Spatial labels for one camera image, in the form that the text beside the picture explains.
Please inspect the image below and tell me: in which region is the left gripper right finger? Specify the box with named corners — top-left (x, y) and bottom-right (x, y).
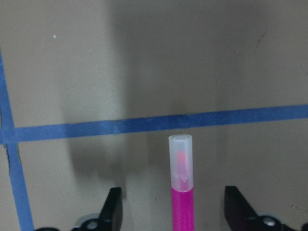
top-left (224, 186), bottom-right (257, 231)

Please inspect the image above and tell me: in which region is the pink highlighter pen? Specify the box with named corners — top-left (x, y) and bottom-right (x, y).
top-left (168, 134), bottom-right (194, 231)

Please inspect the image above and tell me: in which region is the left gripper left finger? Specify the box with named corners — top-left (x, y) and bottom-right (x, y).
top-left (97, 187), bottom-right (123, 231)

